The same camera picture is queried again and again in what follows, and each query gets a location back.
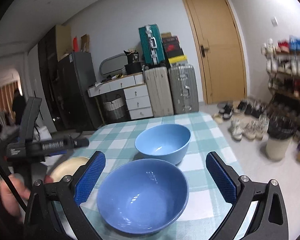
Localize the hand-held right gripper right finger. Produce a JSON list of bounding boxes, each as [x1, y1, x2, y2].
[[205, 152, 289, 240]]

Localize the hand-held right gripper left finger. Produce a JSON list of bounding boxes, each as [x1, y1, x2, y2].
[[24, 151, 107, 240]]

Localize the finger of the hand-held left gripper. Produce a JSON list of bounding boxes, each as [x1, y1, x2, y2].
[[45, 150, 67, 157], [70, 137, 90, 149]]

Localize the cream plate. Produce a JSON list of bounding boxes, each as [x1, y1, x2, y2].
[[47, 156, 90, 183]]

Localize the blue bowl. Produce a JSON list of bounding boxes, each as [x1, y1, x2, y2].
[[97, 158, 190, 235], [135, 124, 192, 166]]

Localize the person's left hand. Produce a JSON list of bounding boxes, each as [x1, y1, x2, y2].
[[0, 174, 32, 217]]

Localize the teal white checked tablecloth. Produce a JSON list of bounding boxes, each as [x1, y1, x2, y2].
[[52, 111, 259, 240]]

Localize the brown striped curtain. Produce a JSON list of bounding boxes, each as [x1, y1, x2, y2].
[[0, 80, 19, 113]]

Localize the woven laundry basket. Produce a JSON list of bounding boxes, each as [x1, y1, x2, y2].
[[103, 94, 126, 120]]

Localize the dark grey refrigerator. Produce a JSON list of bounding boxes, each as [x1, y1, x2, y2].
[[57, 52, 99, 132]]

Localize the group of scattered shoes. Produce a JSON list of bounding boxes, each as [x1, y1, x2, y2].
[[212, 99, 272, 142]]

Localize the white trash bin black liner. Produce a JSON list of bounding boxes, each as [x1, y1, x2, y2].
[[266, 116, 298, 161]]

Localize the white desk with drawers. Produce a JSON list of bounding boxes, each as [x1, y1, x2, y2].
[[87, 74, 154, 120]]

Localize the dark brown wardrobe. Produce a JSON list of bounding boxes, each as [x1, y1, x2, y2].
[[37, 24, 72, 130]]

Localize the oval mirror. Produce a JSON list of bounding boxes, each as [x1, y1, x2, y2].
[[99, 53, 128, 75]]

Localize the black pot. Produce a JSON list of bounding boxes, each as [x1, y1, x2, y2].
[[124, 62, 143, 75]]

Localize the beige suitcase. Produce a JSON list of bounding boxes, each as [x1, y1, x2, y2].
[[144, 66, 174, 117]]

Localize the silver suitcase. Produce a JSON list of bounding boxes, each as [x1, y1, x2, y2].
[[168, 64, 199, 114]]

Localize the brown paper bag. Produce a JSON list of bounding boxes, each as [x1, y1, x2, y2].
[[80, 34, 90, 52]]

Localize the black paper bag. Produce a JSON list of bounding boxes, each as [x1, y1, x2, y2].
[[124, 49, 140, 64]]

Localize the wooden shoe rack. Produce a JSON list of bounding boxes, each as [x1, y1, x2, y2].
[[262, 50, 300, 130]]

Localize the teal suitcase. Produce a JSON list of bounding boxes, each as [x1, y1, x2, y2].
[[138, 24, 166, 67]]

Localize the yellow box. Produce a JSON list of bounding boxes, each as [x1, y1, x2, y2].
[[168, 56, 188, 67]]

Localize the rows of stored sneakers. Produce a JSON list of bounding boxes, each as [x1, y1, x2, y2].
[[261, 36, 300, 120]]

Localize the red black shoe box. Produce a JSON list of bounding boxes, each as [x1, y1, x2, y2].
[[164, 43, 182, 52]]

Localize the tan wooden door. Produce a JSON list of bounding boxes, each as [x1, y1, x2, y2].
[[180, 0, 248, 105]]

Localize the black cable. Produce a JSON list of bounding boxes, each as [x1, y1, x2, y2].
[[0, 151, 28, 212]]

